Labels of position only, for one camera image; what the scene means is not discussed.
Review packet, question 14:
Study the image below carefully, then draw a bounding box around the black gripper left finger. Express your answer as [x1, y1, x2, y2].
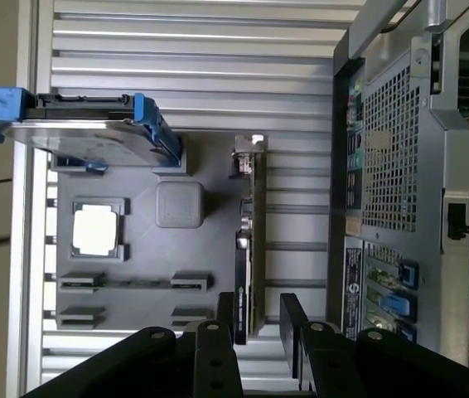
[18, 292, 244, 398]

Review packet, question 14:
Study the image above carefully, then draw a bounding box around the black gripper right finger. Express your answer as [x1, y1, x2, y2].
[279, 293, 469, 398]

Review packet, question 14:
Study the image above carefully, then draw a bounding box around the green graphics card black shroud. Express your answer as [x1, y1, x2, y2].
[230, 133, 269, 346]

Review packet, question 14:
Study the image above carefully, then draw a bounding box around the blue slot clip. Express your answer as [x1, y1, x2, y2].
[398, 260, 421, 291]
[382, 292, 417, 325]
[394, 325, 418, 346]

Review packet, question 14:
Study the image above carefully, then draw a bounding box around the grey plastic parts rack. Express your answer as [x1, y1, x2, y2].
[47, 132, 269, 332]

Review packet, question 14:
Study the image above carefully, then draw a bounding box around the silver CPU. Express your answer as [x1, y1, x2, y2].
[72, 204, 120, 257]

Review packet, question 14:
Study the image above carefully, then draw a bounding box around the grey open PC case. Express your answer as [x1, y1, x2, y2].
[327, 0, 469, 370]

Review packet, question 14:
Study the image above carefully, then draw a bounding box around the hard disk in blue carrier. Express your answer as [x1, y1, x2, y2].
[0, 85, 186, 172]

